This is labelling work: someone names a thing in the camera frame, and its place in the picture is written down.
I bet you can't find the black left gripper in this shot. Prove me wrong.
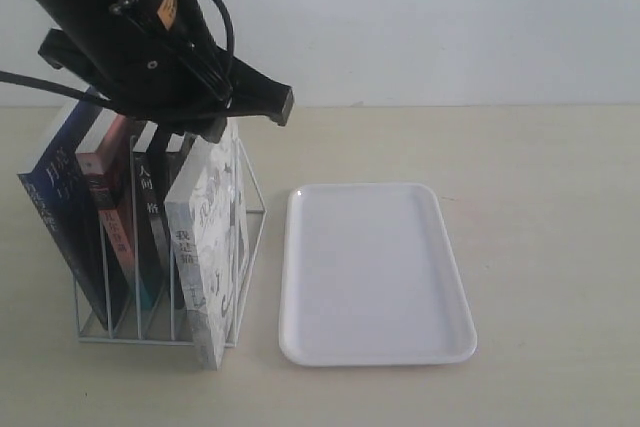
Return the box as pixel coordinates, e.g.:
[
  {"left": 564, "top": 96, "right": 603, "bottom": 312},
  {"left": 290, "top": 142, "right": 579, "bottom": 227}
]
[{"left": 38, "top": 29, "right": 293, "bottom": 143}]

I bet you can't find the black spine book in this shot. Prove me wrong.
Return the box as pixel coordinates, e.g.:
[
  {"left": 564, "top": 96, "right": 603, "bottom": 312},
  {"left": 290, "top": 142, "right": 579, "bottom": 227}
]
[{"left": 132, "top": 122, "right": 170, "bottom": 309}]

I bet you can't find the white grey cat book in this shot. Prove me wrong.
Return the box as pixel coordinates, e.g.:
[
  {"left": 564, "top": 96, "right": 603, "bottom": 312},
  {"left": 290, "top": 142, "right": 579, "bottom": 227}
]
[{"left": 164, "top": 120, "right": 242, "bottom": 370}]

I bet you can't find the blue moon book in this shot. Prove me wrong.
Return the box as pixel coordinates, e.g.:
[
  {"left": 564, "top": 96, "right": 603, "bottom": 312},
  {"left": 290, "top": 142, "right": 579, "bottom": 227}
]
[{"left": 17, "top": 100, "right": 129, "bottom": 328}]

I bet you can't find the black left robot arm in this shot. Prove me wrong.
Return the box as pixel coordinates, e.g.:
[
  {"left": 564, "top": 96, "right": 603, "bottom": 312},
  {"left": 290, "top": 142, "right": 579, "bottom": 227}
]
[{"left": 1, "top": 0, "right": 294, "bottom": 142}]

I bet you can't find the dark thin book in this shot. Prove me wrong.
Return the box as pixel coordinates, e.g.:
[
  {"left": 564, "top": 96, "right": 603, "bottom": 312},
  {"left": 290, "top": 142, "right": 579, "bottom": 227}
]
[{"left": 165, "top": 134, "right": 193, "bottom": 309}]

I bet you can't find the red spine book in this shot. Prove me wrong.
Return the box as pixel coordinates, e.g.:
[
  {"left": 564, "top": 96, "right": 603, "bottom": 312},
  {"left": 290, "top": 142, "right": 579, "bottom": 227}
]
[{"left": 75, "top": 109, "right": 154, "bottom": 310}]

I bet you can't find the white plastic tray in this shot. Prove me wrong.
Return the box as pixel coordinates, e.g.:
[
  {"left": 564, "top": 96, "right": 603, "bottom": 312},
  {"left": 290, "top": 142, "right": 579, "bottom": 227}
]
[{"left": 279, "top": 182, "right": 478, "bottom": 367}]

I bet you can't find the black cable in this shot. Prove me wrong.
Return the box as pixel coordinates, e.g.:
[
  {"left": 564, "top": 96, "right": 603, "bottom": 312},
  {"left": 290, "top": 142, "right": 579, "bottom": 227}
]
[{"left": 0, "top": 0, "right": 236, "bottom": 118}]

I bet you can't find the white wire book rack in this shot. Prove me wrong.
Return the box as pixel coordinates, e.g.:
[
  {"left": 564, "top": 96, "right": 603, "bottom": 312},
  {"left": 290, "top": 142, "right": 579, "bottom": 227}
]
[{"left": 73, "top": 137, "right": 267, "bottom": 348}]

